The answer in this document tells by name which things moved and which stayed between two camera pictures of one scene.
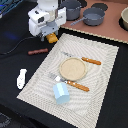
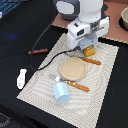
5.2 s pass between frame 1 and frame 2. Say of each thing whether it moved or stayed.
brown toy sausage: stayed
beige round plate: stayed
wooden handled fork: stayed
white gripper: moved
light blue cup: stayed
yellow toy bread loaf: moved
